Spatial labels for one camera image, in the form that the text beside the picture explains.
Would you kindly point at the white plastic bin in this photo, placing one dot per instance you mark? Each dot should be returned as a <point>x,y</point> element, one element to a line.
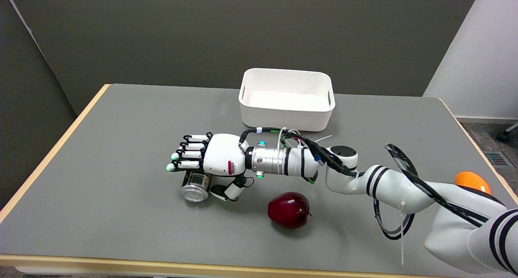
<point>286,102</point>

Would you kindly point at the red apple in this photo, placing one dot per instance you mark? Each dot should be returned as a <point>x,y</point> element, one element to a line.
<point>288,209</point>

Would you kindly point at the black chair caster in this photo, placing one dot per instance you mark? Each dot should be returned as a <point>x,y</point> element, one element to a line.
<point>504,136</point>

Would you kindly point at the metal floor vent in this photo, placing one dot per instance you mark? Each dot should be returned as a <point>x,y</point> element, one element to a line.
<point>497,159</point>

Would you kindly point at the orange plastic fruit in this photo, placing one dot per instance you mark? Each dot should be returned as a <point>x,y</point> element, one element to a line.
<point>471,180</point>

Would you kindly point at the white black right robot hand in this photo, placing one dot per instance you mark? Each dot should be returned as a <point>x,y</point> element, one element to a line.
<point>222,154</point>

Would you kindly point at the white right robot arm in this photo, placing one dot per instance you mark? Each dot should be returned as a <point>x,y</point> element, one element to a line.
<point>388,185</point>

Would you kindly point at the black soda can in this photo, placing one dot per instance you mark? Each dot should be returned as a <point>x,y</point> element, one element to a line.
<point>196,187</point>

